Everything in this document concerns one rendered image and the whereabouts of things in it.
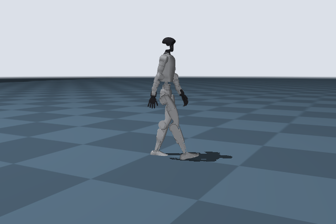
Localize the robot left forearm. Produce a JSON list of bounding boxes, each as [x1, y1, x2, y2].
[[173, 79, 181, 94]]

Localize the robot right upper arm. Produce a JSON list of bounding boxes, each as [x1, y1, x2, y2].
[[157, 55, 169, 80]]

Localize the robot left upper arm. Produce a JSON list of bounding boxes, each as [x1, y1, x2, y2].
[[174, 69, 178, 80]]

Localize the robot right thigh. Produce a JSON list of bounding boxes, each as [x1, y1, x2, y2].
[[159, 93, 179, 131]]

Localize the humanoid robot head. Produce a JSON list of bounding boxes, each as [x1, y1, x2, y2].
[[162, 37, 175, 55]]

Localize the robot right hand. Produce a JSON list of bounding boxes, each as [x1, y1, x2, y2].
[[148, 92, 158, 108]]

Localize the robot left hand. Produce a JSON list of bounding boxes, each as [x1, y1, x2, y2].
[[179, 89, 188, 106]]

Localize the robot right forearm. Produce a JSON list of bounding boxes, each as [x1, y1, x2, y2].
[[151, 73, 160, 96]]

